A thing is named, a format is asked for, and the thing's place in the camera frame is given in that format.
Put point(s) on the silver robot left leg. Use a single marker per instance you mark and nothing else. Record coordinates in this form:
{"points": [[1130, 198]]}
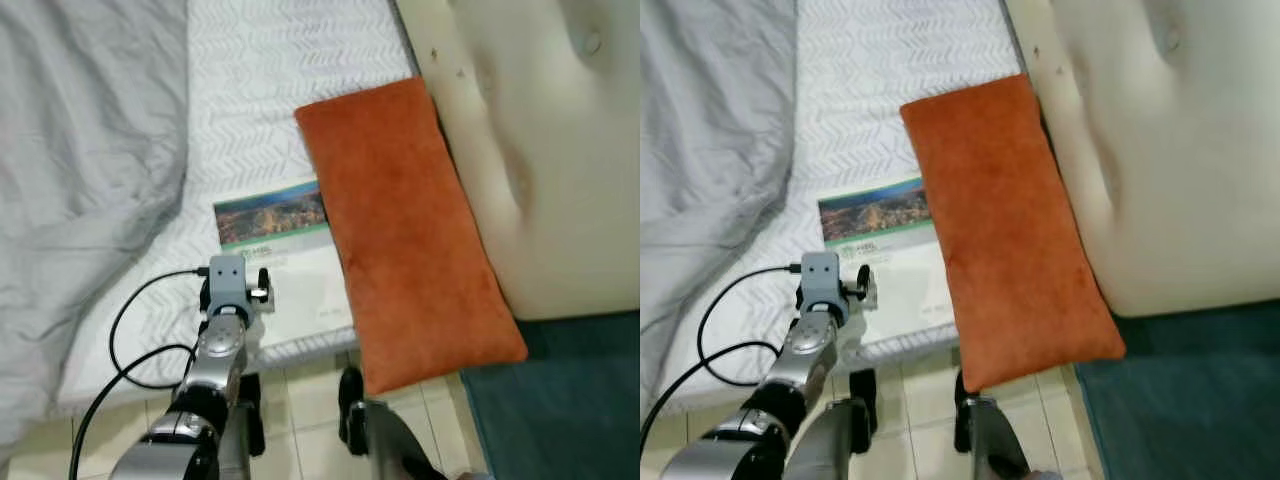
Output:
{"points": [[840, 430], [245, 420]]}

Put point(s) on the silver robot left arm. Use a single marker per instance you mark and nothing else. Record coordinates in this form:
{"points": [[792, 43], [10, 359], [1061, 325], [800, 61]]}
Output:
{"points": [[805, 350], [215, 355]]}

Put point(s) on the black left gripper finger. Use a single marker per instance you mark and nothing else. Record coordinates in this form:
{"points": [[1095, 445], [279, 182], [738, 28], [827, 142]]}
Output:
{"points": [[263, 278], [862, 277]]}

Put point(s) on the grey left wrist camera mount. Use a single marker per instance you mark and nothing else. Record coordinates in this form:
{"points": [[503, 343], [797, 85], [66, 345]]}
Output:
{"points": [[823, 278], [227, 280]]}

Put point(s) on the grey crumpled blanket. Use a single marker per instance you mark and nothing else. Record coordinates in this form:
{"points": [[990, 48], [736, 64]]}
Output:
{"points": [[705, 170], [85, 180]]}

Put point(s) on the white book with city photo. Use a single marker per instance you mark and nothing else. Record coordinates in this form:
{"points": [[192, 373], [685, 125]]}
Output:
{"points": [[300, 280], [900, 270]]}

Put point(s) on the orange velvet pillow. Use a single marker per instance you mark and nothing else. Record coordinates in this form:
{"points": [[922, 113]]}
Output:
{"points": [[405, 230], [1005, 225]]}

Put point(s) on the cream padded headboard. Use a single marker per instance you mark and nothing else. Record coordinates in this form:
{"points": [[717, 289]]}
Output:
{"points": [[560, 150], [1180, 150]]}

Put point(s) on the white chevron pattern mattress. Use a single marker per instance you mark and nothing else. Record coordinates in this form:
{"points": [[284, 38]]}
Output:
{"points": [[860, 90], [260, 90]]}

